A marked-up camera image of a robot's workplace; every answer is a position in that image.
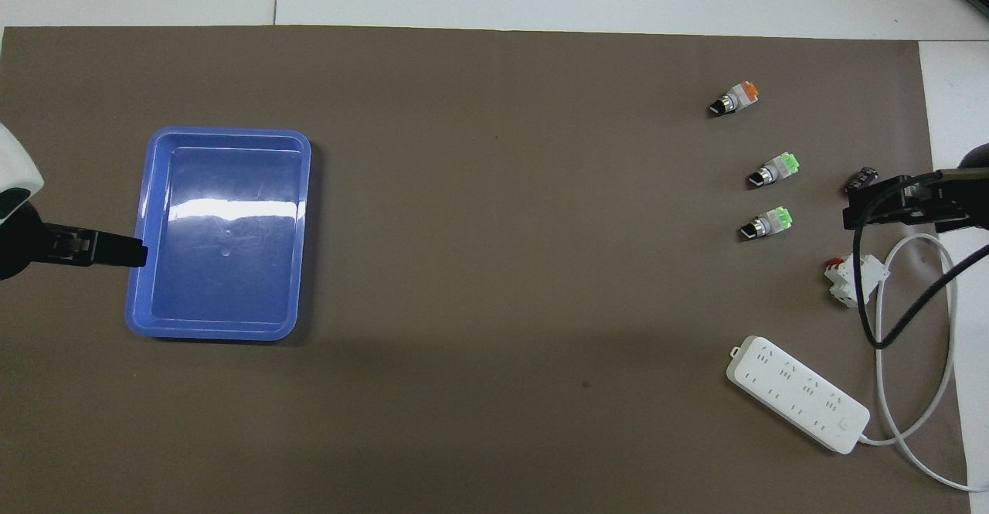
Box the white power strip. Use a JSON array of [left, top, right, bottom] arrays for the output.
[[726, 335, 871, 454]]

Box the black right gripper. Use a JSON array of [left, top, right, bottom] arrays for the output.
[[842, 144, 989, 233]]

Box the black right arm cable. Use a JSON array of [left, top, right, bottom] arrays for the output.
[[852, 170, 989, 349]]

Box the white power cable with plug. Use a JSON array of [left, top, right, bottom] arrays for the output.
[[858, 233, 989, 493]]

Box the white red terminal block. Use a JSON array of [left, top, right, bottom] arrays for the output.
[[824, 254, 891, 308]]

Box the brown table mat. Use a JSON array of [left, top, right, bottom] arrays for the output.
[[0, 26, 970, 514]]

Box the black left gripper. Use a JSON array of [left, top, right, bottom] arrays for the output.
[[0, 203, 148, 281]]

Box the blue plastic tray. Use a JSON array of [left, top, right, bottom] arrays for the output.
[[124, 128, 312, 342]]

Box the orange selector switch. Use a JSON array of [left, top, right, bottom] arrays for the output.
[[708, 81, 760, 118]]

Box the green selector switch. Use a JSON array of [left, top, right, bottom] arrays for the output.
[[739, 206, 794, 241], [746, 152, 800, 189]]

